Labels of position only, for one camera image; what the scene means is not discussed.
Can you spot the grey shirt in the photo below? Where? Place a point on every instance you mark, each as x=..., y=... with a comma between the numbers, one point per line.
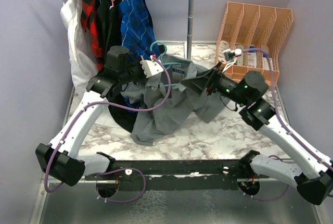
x=145, y=127

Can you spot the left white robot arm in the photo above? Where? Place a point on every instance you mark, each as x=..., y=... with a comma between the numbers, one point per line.
x=60, y=157

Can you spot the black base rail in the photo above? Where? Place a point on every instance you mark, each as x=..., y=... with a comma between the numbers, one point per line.
x=177, y=175

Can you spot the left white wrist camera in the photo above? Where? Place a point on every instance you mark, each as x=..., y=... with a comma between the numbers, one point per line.
x=151, y=66

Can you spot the white shirt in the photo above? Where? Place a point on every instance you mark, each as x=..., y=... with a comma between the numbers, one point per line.
x=81, y=58

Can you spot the red black plaid shirt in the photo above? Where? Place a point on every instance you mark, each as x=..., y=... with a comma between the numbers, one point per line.
x=89, y=22

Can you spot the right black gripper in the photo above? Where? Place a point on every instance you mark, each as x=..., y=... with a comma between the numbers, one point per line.
x=200, y=83

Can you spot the blue white box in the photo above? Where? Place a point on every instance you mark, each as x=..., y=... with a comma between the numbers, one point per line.
x=252, y=59

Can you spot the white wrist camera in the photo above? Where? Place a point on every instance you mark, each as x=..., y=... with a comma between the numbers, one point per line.
x=230, y=58
x=151, y=66

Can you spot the peach plastic file organizer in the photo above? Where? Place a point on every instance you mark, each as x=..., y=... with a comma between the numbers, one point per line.
x=255, y=26

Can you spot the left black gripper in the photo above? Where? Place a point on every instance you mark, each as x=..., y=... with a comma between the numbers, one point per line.
x=142, y=76

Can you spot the blue plaid shirt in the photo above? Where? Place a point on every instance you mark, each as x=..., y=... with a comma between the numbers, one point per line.
x=137, y=29

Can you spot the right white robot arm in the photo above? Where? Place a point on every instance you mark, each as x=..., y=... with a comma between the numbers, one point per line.
x=311, y=172

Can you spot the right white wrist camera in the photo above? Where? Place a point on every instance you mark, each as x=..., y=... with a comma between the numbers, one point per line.
x=230, y=58

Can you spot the teal plastic hanger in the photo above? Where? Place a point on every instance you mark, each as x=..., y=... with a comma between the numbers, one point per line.
x=176, y=68

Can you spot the grey boxed item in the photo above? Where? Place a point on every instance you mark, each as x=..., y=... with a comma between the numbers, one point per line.
x=240, y=59

